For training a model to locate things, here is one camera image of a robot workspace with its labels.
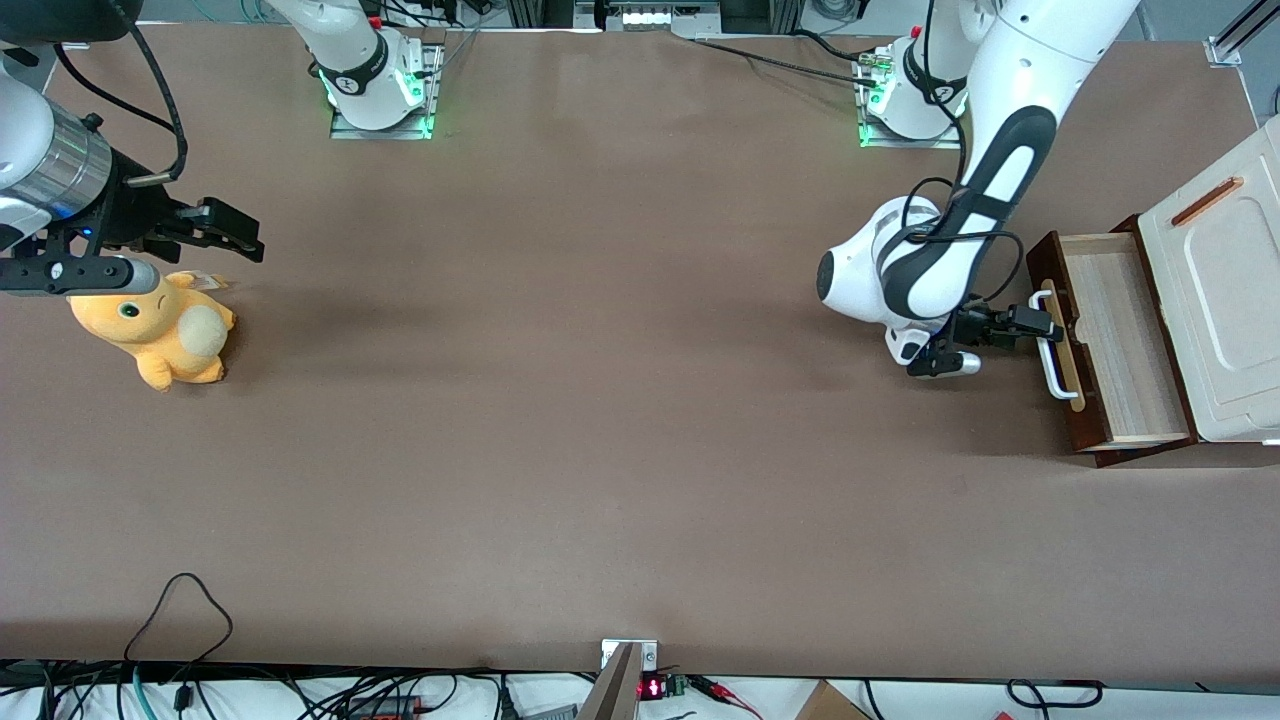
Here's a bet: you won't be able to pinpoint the grey metal beam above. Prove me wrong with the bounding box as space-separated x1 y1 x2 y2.
576 643 643 720

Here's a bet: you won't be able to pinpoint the black cable across table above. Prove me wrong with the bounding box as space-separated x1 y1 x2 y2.
688 36 881 87

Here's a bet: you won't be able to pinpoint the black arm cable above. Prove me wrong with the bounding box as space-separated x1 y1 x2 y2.
878 0 1028 306
50 0 191 188

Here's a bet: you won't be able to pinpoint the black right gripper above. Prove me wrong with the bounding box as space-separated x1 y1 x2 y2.
68 153 266 264

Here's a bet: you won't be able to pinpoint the aluminium frame profile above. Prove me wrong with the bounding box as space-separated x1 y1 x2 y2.
1204 0 1280 69

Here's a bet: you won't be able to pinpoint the black looped thin cable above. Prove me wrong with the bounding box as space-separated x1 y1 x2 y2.
122 572 235 667

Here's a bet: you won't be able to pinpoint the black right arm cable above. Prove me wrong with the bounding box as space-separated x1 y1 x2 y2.
50 0 191 188

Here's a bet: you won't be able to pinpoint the brown cardboard piece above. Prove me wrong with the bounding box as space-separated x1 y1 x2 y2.
794 680 873 720

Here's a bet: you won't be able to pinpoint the orange plush toy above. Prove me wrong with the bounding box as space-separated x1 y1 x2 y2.
67 270 237 393

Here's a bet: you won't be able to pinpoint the black cable loop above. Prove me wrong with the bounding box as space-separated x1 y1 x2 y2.
1006 679 1105 712

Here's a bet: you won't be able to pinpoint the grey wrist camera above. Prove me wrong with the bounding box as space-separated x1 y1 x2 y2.
906 350 984 380
0 257 161 298

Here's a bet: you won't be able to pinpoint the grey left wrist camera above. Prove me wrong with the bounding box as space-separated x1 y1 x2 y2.
906 350 984 380

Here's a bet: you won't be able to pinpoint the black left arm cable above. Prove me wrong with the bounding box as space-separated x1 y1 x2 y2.
878 0 1028 306

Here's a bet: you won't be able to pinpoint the silver metal bracket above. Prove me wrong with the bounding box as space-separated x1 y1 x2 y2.
600 639 660 672

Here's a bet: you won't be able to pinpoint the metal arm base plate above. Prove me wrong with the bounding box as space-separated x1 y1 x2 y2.
329 40 447 142
855 45 966 151

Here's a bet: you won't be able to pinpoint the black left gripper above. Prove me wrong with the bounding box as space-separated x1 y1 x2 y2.
936 304 1067 354

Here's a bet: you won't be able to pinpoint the dark wood drawer white handle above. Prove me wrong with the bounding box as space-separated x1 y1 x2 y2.
1026 229 1199 457

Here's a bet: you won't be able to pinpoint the white power strip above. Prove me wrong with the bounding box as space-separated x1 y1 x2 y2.
610 5 723 31

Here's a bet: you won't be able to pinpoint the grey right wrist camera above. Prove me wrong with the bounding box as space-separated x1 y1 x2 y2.
0 257 161 298

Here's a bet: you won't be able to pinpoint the red clip leads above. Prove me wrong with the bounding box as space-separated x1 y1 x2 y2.
690 677 766 719

